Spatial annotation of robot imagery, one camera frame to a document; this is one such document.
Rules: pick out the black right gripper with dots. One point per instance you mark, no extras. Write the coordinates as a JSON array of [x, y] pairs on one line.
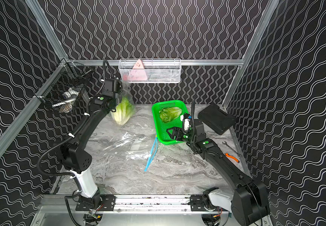
[[179, 130]]

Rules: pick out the pale chinese cabbage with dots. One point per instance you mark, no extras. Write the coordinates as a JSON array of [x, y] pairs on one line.
[[124, 111]]

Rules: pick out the green chinese cabbage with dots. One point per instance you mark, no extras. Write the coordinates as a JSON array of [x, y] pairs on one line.
[[169, 114]]

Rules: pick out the zip-top bag blue seal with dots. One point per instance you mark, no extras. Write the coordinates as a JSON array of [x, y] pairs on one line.
[[132, 146]]

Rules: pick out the zip-top bag with two cabbages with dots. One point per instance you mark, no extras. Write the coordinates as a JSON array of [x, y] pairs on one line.
[[126, 93]]

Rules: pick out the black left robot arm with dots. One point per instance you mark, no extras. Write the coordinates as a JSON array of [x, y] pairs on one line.
[[71, 151]]

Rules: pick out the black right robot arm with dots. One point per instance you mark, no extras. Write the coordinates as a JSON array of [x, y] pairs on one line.
[[249, 201]]

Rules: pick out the green plastic basket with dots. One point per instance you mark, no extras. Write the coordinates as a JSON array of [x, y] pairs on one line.
[[161, 127]]

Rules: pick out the pink triangular card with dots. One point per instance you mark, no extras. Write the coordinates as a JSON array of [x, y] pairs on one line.
[[138, 72]]

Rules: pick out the black tool case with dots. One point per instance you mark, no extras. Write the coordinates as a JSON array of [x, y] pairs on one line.
[[216, 119]]

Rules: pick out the items in black basket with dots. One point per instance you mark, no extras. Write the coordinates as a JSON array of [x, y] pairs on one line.
[[66, 105]]

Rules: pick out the silver wrench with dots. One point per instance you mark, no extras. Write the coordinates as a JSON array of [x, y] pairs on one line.
[[232, 149]]

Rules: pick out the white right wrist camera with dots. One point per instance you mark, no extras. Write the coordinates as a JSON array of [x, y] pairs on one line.
[[186, 119]]

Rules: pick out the white wire wall basket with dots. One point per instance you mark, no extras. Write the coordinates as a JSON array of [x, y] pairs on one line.
[[158, 70]]

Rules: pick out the black wire corner basket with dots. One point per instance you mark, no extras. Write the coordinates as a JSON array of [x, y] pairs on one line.
[[74, 75]]

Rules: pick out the orange handled pliers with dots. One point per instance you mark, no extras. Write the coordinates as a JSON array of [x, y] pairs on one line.
[[232, 157]]

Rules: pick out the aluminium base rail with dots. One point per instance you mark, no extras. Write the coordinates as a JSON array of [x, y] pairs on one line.
[[151, 203]]

